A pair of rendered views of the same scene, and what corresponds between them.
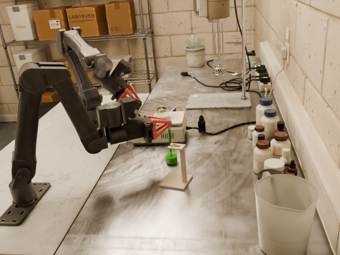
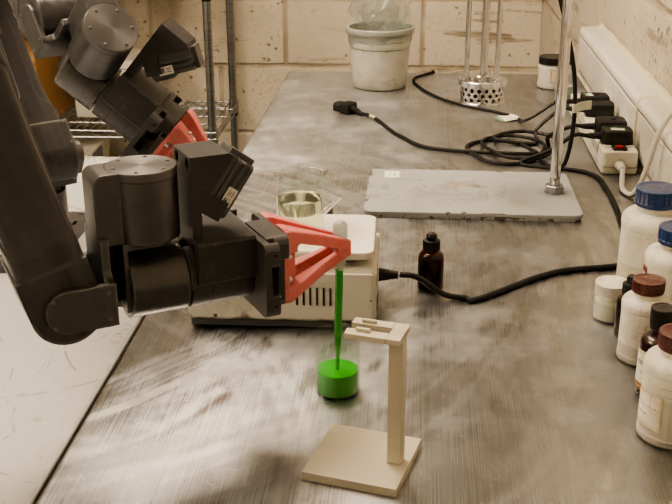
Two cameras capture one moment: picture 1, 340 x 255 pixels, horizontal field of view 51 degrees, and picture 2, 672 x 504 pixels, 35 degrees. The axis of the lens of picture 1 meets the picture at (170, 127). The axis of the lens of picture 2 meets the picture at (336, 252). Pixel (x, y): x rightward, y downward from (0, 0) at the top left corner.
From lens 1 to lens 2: 0.23 m
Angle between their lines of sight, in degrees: 6
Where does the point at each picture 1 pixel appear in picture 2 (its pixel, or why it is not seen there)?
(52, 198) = not seen: outside the picture
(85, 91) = not seen: hidden behind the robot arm
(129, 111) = (208, 190)
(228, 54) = (460, 69)
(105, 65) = (113, 33)
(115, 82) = (140, 99)
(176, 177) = (362, 447)
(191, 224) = not seen: outside the picture
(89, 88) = (39, 121)
